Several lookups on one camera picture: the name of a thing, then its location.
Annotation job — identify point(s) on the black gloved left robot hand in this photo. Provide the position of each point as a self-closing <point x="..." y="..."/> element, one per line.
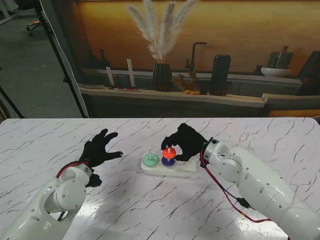
<point x="97" y="152"/>

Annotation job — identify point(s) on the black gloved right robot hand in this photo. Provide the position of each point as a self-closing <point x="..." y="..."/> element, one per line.
<point x="191" y="142"/>

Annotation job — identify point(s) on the white Hanoi tower base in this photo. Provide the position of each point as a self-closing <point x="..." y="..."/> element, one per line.
<point x="180" y="171"/>

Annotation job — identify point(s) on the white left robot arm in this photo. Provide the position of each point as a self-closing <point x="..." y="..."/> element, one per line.
<point x="57" y="197"/>

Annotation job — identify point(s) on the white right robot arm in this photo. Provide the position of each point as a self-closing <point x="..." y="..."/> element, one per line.
<point x="250" y="175"/>

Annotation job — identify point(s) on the orange fruit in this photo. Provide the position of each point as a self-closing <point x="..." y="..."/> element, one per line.
<point x="192" y="92"/>

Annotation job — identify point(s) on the brown coral figurine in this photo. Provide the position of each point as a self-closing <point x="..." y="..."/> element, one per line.
<point x="186" y="82"/>

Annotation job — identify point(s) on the stack of plates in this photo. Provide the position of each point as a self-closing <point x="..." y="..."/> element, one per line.
<point x="91" y="86"/>

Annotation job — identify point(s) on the tray with red pieces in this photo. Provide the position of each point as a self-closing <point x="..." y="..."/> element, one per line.
<point x="125" y="89"/>

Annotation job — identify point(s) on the dark ribbed vase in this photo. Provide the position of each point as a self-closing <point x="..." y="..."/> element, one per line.
<point x="162" y="77"/>

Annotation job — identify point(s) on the tall black cylinder appliance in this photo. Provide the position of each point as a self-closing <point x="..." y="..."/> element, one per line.
<point x="220" y="75"/>

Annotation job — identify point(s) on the short white candle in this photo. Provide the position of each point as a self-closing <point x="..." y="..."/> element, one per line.
<point x="110" y="76"/>

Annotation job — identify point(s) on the tall white candle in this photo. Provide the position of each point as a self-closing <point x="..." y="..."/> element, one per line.
<point x="131" y="73"/>

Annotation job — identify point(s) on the black kitchen faucet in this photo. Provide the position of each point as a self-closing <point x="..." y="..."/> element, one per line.
<point x="193" y="55"/>

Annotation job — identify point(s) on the black tripod stand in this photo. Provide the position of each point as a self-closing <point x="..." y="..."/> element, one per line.
<point x="10" y="102"/>
<point x="66" y="70"/>

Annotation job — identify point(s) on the squat dark glass bottle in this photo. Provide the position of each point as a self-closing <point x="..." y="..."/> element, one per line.
<point x="93" y="61"/>

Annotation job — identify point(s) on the tall dark glass bottle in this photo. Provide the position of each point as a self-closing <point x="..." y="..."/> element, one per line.
<point x="103" y="61"/>

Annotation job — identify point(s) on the short wooden counter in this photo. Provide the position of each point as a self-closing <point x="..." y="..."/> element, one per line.
<point x="290" y="98"/>

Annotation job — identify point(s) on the white bowl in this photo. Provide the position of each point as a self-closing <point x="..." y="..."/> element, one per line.
<point x="275" y="72"/>

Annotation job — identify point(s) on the white pampas grass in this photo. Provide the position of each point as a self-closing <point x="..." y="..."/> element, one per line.
<point x="160" y="32"/>

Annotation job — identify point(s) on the grey board with bottle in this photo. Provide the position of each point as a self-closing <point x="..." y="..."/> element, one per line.
<point x="280" y="58"/>

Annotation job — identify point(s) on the orange kitchen backdrop banner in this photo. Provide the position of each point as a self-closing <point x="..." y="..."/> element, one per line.
<point x="250" y="30"/>

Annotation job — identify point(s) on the dark angular box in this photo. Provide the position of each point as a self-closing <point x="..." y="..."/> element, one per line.
<point x="310" y="75"/>

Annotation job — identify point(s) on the office chair base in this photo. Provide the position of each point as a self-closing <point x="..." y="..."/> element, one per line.
<point x="33" y="26"/>

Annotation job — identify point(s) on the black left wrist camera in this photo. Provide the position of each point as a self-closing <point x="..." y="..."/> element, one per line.
<point x="94" y="180"/>

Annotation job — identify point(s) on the white desk frame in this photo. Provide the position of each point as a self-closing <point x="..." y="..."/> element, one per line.
<point x="10" y="18"/>

